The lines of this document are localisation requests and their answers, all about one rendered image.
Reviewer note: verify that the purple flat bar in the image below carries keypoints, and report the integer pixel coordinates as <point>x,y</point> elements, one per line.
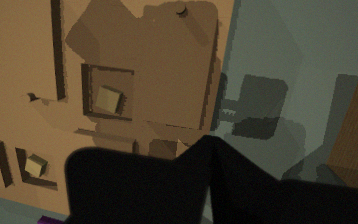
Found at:
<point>48,220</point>

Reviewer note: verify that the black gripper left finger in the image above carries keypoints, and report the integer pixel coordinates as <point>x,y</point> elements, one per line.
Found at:
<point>167,191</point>

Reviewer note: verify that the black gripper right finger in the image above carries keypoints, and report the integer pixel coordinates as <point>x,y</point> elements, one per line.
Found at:
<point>242,193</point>

